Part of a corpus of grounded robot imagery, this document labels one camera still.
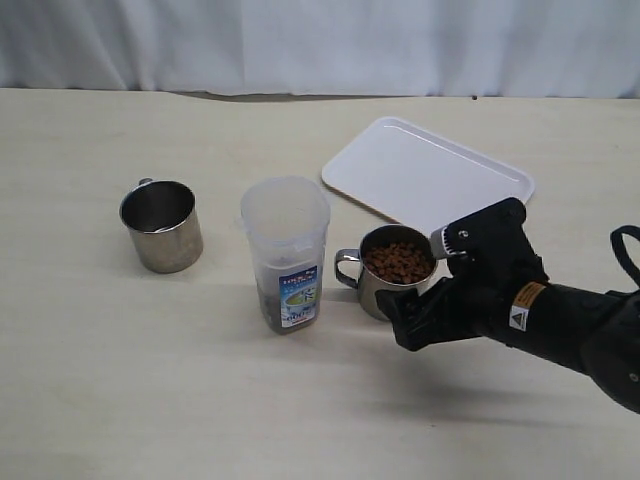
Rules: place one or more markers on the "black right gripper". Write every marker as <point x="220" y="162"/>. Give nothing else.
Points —
<point x="491" y="262"/>

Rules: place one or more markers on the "steel mug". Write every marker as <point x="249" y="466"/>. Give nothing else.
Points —
<point x="391" y="257"/>
<point x="162" y="221"/>

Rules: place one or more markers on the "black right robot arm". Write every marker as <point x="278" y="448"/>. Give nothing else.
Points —
<point x="594" y="334"/>

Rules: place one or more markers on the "white plastic tray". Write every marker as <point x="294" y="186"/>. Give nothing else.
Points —
<point x="417" y="178"/>

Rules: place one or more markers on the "clear plastic pitcher with label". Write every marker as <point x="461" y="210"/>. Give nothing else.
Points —
<point x="285" y="220"/>

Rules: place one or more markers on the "white backdrop curtain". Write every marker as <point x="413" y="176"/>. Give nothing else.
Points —
<point x="367" y="48"/>

